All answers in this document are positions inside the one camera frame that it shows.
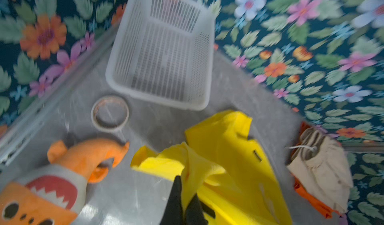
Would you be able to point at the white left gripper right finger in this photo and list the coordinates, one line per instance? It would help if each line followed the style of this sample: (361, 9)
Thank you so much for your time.
(194, 214)

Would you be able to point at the tape roll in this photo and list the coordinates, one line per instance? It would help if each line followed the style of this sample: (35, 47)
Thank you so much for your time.
(110, 114)

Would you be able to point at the orange shorts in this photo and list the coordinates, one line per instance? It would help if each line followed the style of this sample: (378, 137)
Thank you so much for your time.
(299, 188)

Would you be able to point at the white plastic laundry basket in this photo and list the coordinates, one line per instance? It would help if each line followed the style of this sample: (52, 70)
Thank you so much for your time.
(163, 53)

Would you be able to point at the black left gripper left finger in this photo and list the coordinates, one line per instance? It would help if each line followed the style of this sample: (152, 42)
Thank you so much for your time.
(173, 214)

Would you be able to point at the yellow shorts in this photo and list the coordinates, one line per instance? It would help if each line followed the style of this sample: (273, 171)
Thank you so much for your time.
(230, 173)

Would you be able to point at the orange fish plush toy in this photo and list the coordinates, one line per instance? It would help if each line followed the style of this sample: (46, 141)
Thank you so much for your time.
(55, 194)

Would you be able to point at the beige shorts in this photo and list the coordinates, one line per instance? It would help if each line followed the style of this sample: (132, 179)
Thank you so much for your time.
(320, 164)

